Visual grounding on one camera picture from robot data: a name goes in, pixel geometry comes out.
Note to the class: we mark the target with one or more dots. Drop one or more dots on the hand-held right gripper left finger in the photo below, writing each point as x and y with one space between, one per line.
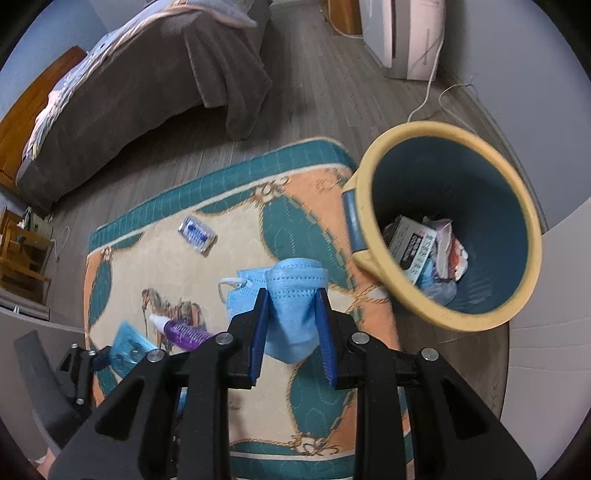
258 332

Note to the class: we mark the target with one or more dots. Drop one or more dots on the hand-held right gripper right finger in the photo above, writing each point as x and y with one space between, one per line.
323 341

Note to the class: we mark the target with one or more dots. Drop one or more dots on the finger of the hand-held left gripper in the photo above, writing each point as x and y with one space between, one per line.
78 369

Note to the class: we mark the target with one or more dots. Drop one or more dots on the blue face mask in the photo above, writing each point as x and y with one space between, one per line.
293 304

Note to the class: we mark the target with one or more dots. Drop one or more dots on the teal packet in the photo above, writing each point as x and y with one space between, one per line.
129 344

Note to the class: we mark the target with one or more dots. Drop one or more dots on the clear plastic bag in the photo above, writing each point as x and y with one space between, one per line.
438 288

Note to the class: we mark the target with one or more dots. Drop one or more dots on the yellow rimmed blue trash bin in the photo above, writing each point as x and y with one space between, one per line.
461 184

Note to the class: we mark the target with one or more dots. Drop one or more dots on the person's grey trouser leg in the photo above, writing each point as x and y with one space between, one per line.
41 392

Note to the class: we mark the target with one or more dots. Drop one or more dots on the purple bottle white cap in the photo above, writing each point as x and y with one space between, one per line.
187 333

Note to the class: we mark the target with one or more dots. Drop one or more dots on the teal and orange rug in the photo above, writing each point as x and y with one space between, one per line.
184 277

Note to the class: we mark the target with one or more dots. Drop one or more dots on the person's bare foot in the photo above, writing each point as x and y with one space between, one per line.
44 463

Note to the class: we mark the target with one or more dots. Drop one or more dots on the blue and white packet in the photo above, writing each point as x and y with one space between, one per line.
197 233

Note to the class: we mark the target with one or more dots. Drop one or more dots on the wooden side table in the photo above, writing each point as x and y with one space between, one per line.
18 258

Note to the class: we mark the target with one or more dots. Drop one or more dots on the white and black box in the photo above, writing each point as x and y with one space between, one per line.
411 247

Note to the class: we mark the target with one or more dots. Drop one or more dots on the white panelled door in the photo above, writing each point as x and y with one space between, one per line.
554 323

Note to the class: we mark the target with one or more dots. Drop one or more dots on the bed with grey blanket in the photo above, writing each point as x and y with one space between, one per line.
138 92

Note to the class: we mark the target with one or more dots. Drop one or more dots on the white floor appliance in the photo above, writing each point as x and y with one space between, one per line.
406 37

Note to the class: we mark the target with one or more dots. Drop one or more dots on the wooden cabinet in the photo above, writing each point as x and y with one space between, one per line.
344 16

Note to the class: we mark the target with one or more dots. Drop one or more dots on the wooden bed frame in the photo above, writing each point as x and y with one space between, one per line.
27 115

